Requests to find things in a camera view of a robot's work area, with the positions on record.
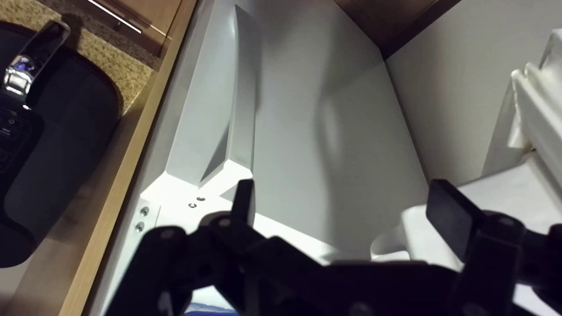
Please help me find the speckled granite countertop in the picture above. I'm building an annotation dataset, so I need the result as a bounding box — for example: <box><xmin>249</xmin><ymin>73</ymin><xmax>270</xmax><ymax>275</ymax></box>
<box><xmin>0</xmin><ymin>0</ymin><xmax>154</xmax><ymax>113</ymax></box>

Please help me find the black air fryer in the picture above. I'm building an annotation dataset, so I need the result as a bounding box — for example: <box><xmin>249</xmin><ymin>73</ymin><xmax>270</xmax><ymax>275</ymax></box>
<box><xmin>0</xmin><ymin>18</ymin><xmax>122</xmax><ymax>268</ymax></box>

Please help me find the silver drawer handle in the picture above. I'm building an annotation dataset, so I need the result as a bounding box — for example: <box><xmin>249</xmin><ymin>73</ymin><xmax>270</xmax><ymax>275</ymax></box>
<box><xmin>86</xmin><ymin>0</ymin><xmax>145</xmax><ymax>34</ymax></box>

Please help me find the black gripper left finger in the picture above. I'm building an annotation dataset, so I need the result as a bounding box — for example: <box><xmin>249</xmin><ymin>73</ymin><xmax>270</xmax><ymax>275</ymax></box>
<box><xmin>105</xmin><ymin>176</ymin><xmax>284</xmax><ymax>316</ymax></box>

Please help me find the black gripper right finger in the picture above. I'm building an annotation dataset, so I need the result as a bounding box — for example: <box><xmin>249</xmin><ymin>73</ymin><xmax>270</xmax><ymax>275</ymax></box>
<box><xmin>424</xmin><ymin>176</ymin><xmax>562</xmax><ymax>316</ymax></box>

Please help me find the wooden base cabinet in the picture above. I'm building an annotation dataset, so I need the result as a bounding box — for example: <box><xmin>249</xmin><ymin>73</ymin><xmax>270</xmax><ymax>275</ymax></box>
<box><xmin>54</xmin><ymin>0</ymin><xmax>198</xmax><ymax>57</ymax></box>

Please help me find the wooden side panel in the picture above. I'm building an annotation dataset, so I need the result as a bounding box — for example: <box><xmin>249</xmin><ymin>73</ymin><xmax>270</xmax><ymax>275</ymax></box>
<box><xmin>15</xmin><ymin>0</ymin><xmax>200</xmax><ymax>316</ymax></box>

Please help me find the white fridge main door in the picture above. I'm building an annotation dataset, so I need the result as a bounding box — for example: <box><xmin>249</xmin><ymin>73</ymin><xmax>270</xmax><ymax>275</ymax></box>
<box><xmin>138</xmin><ymin>0</ymin><xmax>431</xmax><ymax>268</ymax></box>

